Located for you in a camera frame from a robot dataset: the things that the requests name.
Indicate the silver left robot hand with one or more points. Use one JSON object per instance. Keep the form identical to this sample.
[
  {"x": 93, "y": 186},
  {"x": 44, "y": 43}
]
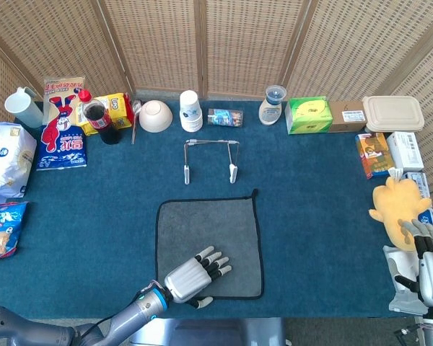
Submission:
[{"x": 187, "y": 279}]

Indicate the grey and blue cloth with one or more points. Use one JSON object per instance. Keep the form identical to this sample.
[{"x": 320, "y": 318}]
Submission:
[{"x": 209, "y": 223}]

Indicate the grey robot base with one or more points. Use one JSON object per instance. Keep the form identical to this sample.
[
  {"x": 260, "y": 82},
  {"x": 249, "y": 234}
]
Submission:
[{"x": 209, "y": 331}]

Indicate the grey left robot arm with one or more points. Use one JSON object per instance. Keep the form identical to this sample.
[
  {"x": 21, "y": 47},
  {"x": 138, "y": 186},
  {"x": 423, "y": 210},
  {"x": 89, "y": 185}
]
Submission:
[{"x": 130, "y": 317}]

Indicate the metal rack with white feet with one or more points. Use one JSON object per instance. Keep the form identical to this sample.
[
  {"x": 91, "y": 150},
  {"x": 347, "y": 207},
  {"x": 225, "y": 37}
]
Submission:
[{"x": 187, "y": 174}]

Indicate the white plastic package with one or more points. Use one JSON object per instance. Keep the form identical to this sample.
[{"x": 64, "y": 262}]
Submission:
[{"x": 391, "y": 259}]

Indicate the yellow plush toy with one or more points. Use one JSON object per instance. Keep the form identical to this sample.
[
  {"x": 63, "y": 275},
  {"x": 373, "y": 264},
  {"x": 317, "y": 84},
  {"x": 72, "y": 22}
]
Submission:
[{"x": 393, "y": 205}]

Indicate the blue white toothpaste box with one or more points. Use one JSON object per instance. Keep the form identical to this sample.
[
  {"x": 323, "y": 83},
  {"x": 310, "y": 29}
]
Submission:
[{"x": 422, "y": 182}]

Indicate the white carton with label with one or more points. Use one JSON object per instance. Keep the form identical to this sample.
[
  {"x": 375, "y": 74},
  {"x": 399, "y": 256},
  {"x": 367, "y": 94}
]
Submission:
[{"x": 406, "y": 151}]

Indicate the orange and blue small box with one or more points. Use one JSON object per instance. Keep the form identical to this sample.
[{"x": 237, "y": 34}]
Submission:
[{"x": 373, "y": 155}]

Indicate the blue carpet table cover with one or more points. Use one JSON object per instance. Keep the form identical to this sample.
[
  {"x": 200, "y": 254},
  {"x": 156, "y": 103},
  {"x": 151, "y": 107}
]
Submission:
[{"x": 310, "y": 216}]

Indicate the beige lidded food container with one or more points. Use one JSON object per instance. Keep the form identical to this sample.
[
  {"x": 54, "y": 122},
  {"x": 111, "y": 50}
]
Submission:
[{"x": 393, "y": 113}]

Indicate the small blue packet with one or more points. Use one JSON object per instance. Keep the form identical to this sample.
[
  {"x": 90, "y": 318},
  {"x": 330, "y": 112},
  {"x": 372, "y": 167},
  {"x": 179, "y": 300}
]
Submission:
[{"x": 225, "y": 117}]

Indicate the cream upturned bowl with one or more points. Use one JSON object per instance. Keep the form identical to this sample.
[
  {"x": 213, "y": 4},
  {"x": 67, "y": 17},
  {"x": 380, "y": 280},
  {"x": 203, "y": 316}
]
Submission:
[{"x": 155, "y": 115}]

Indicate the stack of white paper cups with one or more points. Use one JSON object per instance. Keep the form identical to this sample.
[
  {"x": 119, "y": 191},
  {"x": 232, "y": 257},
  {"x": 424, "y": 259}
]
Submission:
[{"x": 191, "y": 111}]

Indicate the brown cardboard box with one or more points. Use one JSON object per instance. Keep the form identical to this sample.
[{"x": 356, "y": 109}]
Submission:
[{"x": 346, "y": 119}]

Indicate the cola bottle with red label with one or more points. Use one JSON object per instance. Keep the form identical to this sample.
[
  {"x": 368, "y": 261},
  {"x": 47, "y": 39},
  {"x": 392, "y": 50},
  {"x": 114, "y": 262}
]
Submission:
[{"x": 101, "y": 120}]

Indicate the metal spoon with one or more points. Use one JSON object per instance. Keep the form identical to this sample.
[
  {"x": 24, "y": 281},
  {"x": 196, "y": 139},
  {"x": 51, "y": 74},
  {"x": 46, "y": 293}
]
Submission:
[{"x": 136, "y": 105}]

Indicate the red white blue snack bag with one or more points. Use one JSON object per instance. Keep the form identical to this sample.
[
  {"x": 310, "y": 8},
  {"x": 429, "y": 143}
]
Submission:
[{"x": 63, "y": 144}]

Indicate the yellow Lipo snack bag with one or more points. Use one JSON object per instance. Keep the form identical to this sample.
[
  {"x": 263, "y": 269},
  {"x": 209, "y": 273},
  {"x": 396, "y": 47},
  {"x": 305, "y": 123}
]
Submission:
[{"x": 119, "y": 108}]

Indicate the white lotion jar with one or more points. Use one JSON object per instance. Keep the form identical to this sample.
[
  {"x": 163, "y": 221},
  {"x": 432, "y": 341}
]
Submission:
[{"x": 270, "y": 111}]

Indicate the blue snack chips bag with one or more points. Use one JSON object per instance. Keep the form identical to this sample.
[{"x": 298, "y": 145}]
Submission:
[{"x": 1, "y": 227}]

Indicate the green tissue box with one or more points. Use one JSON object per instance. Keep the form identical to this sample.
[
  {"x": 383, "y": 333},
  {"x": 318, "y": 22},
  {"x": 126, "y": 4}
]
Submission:
[{"x": 308, "y": 115}]

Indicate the white flour bag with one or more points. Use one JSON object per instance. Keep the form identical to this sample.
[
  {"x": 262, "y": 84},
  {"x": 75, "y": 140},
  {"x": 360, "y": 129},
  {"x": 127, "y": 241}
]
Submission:
[{"x": 7, "y": 158}]

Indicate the woven bamboo folding screen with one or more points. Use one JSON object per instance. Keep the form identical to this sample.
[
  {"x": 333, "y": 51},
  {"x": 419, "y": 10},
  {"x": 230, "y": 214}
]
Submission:
[{"x": 256, "y": 43}]

